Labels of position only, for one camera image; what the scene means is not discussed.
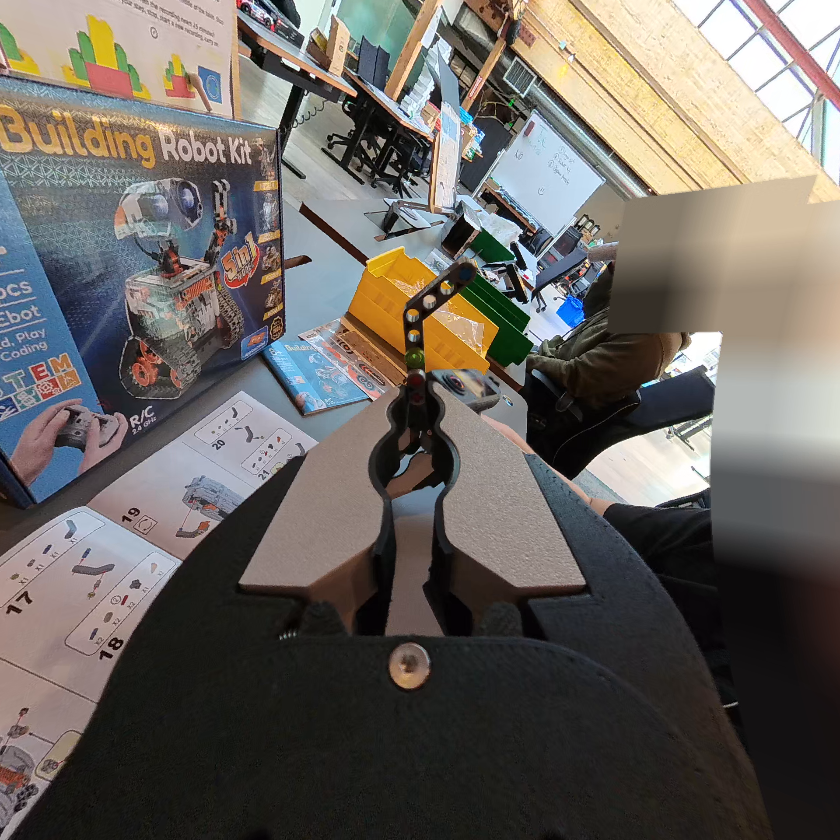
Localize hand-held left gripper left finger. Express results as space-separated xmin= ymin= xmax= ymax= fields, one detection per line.
xmin=238 ymin=386 xmax=404 ymax=636

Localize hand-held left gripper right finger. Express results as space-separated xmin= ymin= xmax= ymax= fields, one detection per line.
xmin=425 ymin=384 xmax=588 ymax=636

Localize grey angled building beam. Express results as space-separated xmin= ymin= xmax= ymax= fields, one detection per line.
xmin=402 ymin=259 xmax=479 ymax=437

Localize grey desk with brown edge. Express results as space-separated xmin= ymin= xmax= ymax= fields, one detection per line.
xmin=298 ymin=193 xmax=526 ymax=277

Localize standing desk with black leg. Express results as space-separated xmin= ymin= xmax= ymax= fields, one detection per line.
xmin=341 ymin=66 xmax=437 ymax=198
xmin=236 ymin=10 xmax=358 ymax=181

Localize clear plastic parts bags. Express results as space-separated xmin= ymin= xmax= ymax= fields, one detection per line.
xmin=387 ymin=276 xmax=490 ymax=349

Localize green plastic bin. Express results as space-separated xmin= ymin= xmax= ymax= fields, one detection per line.
xmin=459 ymin=276 xmax=534 ymax=367
xmin=469 ymin=228 xmax=516 ymax=263

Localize sticker sheet with dark cutouts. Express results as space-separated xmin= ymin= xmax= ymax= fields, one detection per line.
xmin=338 ymin=314 xmax=403 ymax=389

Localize yellow plastic bin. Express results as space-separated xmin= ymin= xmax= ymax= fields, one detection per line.
xmin=346 ymin=246 xmax=501 ymax=375

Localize blue instruction booklet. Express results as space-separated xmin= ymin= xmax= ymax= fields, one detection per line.
xmin=262 ymin=338 xmax=371 ymax=417

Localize sticker sheet with orange prints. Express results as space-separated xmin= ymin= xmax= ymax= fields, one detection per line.
xmin=307 ymin=320 xmax=395 ymax=401

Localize small dark open box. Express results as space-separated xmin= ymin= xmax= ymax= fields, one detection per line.
xmin=441 ymin=209 xmax=485 ymax=260

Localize black mesh office chair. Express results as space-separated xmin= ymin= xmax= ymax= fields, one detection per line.
xmin=528 ymin=364 xmax=716 ymax=480

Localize leaning cardboard panel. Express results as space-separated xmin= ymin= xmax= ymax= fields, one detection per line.
xmin=428 ymin=101 xmax=464 ymax=214

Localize white open instruction manual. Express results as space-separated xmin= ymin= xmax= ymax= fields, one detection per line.
xmin=0 ymin=392 xmax=320 ymax=834

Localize blue robot kit box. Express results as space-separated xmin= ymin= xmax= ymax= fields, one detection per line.
xmin=0 ymin=73 xmax=287 ymax=509

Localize cardboard box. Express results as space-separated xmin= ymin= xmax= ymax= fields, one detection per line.
xmin=305 ymin=14 xmax=352 ymax=76

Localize white brick drawing poster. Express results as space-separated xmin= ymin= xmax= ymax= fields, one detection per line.
xmin=0 ymin=0 xmax=240 ymax=119

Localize black desk cable flap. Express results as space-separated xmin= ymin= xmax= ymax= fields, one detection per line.
xmin=364 ymin=199 xmax=452 ymax=240

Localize wall whiteboard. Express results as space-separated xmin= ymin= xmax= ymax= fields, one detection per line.
xmin=489 ymin=108 xmax=606 ymax=238

